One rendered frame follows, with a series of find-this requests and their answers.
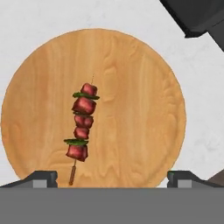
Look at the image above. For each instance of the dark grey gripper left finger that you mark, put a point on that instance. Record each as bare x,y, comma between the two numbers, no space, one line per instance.
43,176

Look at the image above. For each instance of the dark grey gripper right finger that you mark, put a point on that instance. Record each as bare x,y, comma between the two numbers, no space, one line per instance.
181,176

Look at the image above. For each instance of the kebab skewer with red meat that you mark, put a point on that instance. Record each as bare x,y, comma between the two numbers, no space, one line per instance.
82,122

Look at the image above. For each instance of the black toaster oven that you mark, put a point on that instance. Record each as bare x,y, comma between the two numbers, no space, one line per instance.
195,16

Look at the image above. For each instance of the round wooden plate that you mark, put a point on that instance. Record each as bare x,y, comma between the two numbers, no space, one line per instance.
134,116

